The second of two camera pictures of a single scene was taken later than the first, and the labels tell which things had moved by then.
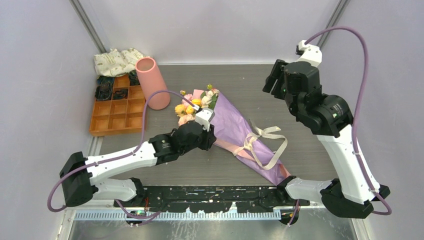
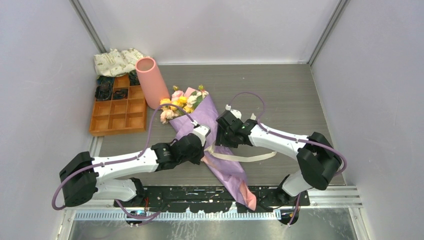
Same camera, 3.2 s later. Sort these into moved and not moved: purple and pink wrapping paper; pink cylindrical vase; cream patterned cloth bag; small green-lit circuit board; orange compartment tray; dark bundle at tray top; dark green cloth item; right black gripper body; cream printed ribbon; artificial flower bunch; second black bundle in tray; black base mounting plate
Moved: cream printed ribbon; purple and pink wrapping paper; right black gripper body; artificial flower bunch
Not moved: dark green cloth item; dark bundle at tray top; second black bundle in tray; black base mounting plate; pink cylindrical vase; orange compartment tray; cream patterned cloth bag; small green-lit circuit board
